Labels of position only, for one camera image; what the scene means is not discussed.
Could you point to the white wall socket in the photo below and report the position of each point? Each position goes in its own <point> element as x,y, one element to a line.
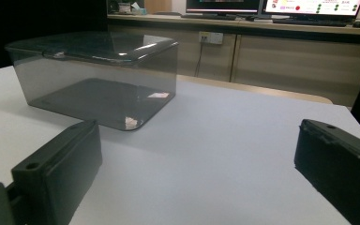
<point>211,37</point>

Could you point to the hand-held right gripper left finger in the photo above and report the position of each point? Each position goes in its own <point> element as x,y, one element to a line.
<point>59,175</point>

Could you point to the dark screen computer monitor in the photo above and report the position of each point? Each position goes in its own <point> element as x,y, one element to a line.
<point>222,4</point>

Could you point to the teal tissue box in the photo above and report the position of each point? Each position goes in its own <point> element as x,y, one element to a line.
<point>139,11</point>

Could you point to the transparent grey storage box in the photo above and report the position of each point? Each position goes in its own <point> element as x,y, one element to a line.
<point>106,97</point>

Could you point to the black computer mouse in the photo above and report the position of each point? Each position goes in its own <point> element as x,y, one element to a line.
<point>358,24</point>

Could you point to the black curtain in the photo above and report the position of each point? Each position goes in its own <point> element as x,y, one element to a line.
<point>43,22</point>

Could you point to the transparent grey box lid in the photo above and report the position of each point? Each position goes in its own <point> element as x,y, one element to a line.
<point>106,47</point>

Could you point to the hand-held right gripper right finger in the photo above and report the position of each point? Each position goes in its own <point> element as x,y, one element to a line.
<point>340,162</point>

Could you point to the white screen computer monitor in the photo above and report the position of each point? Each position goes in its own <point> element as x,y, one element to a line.
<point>312,6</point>

